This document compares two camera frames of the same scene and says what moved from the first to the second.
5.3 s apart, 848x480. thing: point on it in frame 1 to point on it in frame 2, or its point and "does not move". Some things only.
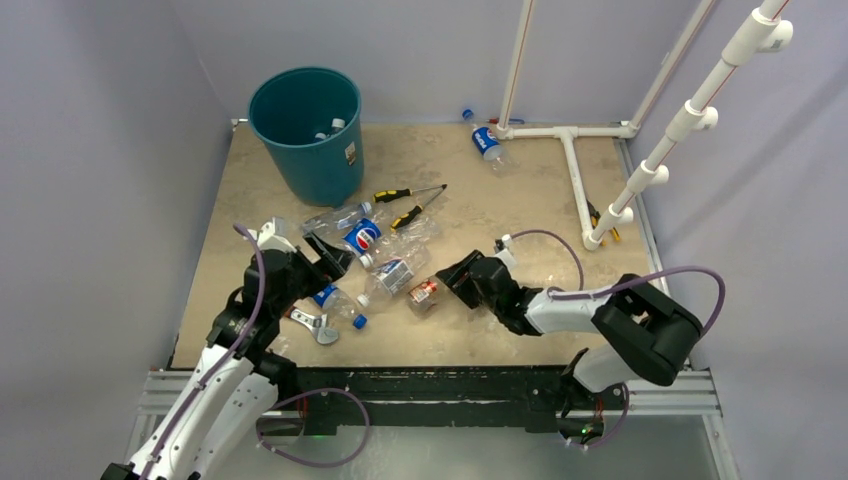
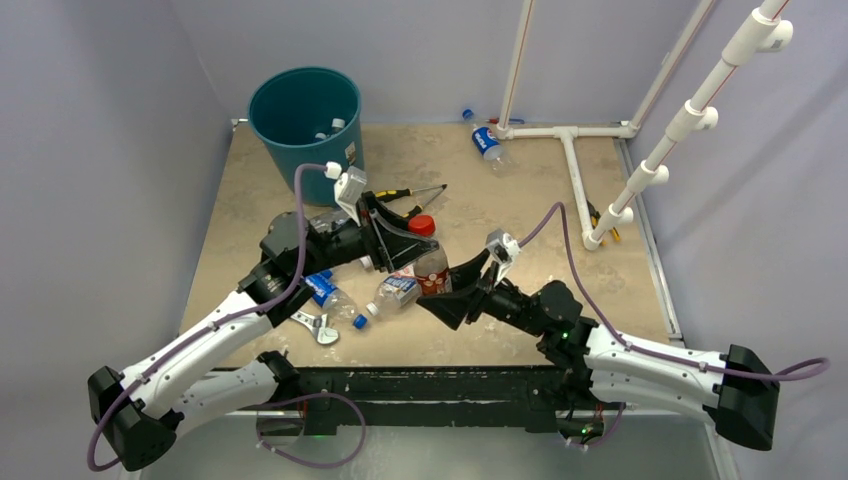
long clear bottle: x=337 y=125 does not move
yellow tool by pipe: x=594 y=215 does not move
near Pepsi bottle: x=334 y=301 does not move
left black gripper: x=332 y=264 to x=393 y=246
